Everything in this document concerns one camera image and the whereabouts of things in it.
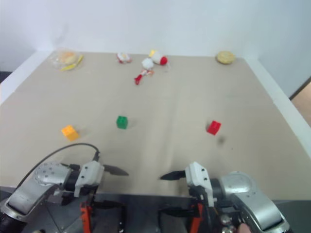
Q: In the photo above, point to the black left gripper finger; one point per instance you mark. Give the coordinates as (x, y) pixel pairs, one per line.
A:
(116, 170)
(108, 205)

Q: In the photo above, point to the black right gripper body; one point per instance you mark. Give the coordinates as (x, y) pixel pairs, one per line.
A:
(197, 191)

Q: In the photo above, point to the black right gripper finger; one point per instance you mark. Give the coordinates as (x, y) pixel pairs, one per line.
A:
(173, 175)
(178, 211)

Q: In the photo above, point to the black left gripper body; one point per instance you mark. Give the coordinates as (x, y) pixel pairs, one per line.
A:
(86, 189)

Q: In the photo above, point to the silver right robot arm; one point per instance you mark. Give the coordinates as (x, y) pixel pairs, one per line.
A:
(252, 196)

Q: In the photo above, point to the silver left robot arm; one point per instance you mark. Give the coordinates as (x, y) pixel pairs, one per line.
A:
(46, 176)

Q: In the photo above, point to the green cube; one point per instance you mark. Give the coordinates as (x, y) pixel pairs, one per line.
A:
(121, 122)

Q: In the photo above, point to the orange cube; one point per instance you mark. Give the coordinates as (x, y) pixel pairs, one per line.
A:
(70, 133)

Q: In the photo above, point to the red cube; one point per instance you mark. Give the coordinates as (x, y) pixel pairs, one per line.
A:
(213, 127)

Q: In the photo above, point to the beige table mat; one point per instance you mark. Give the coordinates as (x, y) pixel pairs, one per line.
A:
(158, 109)

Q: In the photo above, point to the white fluffy ball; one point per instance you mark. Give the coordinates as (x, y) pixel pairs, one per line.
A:
(147, 63)

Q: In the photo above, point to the red and white wrapped toy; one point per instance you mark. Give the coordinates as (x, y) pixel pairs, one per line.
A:
(124, 58)

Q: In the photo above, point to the yellow banana toy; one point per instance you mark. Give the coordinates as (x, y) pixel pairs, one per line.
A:
(73, 65)

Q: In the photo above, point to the white and red plush toy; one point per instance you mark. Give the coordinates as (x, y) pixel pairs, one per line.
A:
(160, 58)

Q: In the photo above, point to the clear bag with bread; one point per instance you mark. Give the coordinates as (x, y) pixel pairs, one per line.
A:
(66, 57)

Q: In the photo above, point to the round tan cookie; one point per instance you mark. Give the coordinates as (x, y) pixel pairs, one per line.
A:
(225, 57)

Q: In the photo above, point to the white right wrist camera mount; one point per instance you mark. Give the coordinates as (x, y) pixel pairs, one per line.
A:
(198, 177)

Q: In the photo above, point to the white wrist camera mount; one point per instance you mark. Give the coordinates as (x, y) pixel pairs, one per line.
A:
(198, 177)
(90, 173)

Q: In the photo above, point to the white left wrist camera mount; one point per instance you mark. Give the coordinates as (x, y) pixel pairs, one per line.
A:
(90, 173)

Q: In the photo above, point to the orange metal bracket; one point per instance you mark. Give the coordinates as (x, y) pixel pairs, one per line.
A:
(85, 216)
(196, 218)

